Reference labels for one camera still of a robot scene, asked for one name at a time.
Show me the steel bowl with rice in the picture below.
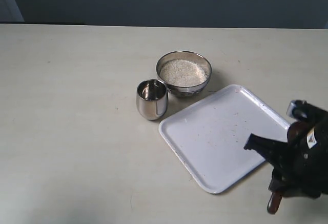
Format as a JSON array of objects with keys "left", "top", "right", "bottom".
[{"left": 156, "top": 50, "right": 212, "bottom": 97}]

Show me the white plastic tray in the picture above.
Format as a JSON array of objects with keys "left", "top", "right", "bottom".
[{"left": 158, "top": 85, "right": 289, "bottom": 194}]

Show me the small steel cup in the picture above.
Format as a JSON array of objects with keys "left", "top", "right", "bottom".
[{"left": 136, "top": 79, "right": 168, "bottom": 120}]

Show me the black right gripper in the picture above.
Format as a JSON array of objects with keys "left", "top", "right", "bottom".
[{"left": 243, "top": 103, "right": 327, "bottom": 198}]

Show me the dark brown wooden spoon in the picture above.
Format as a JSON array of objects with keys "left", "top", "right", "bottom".
[{"left": 267, "top": 121, "right": 309, "bottom": 214}]

